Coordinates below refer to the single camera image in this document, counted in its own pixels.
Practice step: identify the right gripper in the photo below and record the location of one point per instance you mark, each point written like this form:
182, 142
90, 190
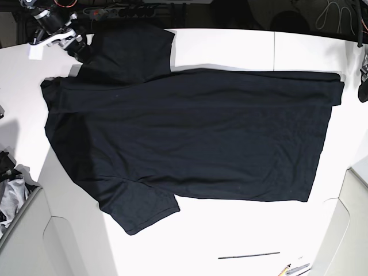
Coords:
56, 28

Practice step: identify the grey right bin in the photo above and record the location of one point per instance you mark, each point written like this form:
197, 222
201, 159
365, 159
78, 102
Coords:
343, 250

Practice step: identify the thin black rod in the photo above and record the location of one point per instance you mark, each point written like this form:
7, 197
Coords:
248, 256

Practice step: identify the yellow pencil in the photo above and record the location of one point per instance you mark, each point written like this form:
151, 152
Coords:
282, 273

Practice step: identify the black T-shirt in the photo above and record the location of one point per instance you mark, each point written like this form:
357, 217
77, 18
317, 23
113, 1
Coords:
134, 135

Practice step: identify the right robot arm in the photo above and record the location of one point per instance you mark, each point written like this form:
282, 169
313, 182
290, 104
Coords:
51, 7

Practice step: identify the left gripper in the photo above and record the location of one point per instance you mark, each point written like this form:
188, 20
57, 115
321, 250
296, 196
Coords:
363, 87

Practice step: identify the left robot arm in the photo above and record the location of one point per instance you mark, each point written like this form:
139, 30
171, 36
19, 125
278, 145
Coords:
360, 8

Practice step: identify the grey power strip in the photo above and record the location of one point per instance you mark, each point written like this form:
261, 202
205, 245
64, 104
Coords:
119, 12

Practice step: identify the grey left bin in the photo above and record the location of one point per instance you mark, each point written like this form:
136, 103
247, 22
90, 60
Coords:
32, 244

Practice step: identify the clothes pile in bin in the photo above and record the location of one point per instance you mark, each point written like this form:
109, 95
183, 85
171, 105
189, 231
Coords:
14, 191

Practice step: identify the grey bin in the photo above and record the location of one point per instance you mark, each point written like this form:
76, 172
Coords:
32, 244
343, 250

